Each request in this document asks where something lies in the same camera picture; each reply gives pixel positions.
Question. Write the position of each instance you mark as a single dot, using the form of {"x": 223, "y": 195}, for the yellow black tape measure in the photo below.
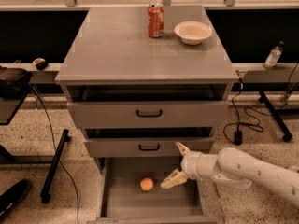
{"x": 40, "y": 63}

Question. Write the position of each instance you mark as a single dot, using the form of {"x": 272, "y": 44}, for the black shoe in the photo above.
{"x": 11, "y": 197}

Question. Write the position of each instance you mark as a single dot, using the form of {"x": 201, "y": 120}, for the black bag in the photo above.
{"x": 13, "y": 82}

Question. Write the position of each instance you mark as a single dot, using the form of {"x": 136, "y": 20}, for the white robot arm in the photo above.
{"x": 235, "y": 169}

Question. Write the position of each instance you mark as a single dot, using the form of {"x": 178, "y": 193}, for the white bowl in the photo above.
{"x": 193, "y": 32}

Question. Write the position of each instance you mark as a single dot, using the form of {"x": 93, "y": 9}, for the grey drawer cabinet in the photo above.
{"x": 113, "y": 59}

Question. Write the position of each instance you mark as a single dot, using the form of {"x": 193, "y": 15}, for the grey drawer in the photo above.
{"x": 144, "y": 147}
{"x": 173, "y": 114}
{"x": 122, "y": 201}

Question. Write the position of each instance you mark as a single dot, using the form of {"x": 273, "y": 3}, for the orange soda can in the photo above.
{"x": 155, "y": 20}

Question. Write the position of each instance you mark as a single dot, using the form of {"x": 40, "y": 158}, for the black stand leg right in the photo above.
{"x": 287, "y": 135}

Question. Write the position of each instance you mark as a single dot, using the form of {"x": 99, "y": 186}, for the orange fruit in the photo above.
{"x": 146, "y": 184}

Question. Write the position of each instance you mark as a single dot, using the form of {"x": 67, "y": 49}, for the grey bottom drawer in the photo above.
{"x": 122, "y": 201}

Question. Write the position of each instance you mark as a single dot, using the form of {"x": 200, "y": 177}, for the grey middle drawer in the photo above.
{"x": 144, "y": 147}

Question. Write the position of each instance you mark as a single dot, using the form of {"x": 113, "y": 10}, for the clear plastic bottle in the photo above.
{"x": 274, "y": 55}

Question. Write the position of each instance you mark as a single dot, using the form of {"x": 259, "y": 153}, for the grey top drawer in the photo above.
{"x": 173, "y": 114}

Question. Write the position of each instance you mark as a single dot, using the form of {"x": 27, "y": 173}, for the black table leg left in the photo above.
{"x": 45, "y": 192}

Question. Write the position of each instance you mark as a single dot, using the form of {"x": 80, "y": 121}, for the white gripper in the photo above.
{"x": 189, "y": 165}

